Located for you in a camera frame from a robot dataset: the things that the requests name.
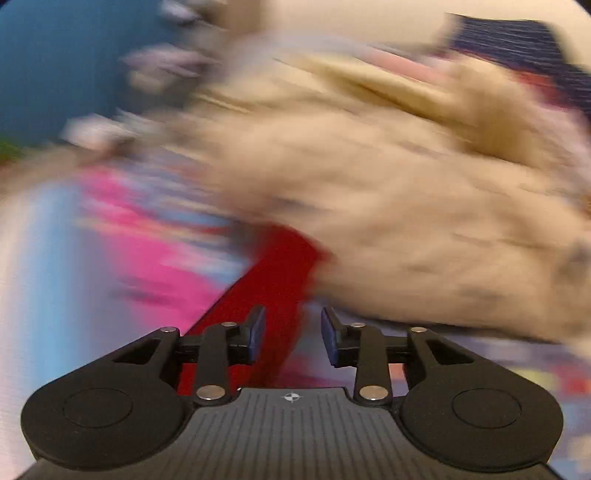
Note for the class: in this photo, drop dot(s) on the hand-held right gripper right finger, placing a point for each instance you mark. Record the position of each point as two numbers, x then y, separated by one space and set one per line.
328 337

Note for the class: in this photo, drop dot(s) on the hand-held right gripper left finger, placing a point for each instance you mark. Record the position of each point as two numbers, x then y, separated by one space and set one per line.
257 334

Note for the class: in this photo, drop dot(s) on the red knit sweater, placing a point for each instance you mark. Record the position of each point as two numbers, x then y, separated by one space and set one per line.
281 295

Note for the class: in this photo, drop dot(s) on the floral striped fleece blanket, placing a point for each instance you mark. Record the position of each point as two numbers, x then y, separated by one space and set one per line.
138 249

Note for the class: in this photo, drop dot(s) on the beige star-print garment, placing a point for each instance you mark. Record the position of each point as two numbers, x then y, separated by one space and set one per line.
392 194

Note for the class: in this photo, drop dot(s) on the dark blue striped cloth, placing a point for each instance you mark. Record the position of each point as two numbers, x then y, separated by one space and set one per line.
517 41

